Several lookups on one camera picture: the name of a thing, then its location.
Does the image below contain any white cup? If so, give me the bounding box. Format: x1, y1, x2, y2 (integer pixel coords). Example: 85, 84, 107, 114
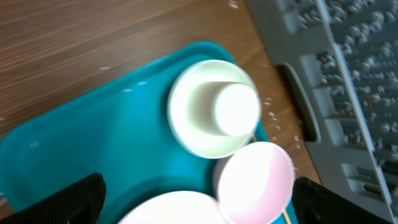
187, 82, 261, 137

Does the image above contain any large pink plate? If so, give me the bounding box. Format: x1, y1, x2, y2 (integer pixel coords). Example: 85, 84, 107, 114
118, 191, 226, 224

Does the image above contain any teal serving tray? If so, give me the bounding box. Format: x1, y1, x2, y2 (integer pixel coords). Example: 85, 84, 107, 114
1, 42, 235, 223

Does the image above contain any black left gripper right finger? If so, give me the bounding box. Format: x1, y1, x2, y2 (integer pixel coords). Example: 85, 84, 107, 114
292, 177, 390, 224

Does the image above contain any pink small bowl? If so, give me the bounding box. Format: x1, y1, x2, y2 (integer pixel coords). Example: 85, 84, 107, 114
213, 141, 295, 224

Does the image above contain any grey dishwasher rack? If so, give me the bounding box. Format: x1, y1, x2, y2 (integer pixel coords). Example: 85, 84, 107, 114
248, 0, 397, 223

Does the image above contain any light green bowl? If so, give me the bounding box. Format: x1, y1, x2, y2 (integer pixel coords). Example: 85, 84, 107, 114
167, 60, 261, 159

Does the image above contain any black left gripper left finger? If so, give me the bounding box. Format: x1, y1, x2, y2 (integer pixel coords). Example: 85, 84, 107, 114
1, 173, 106, 224

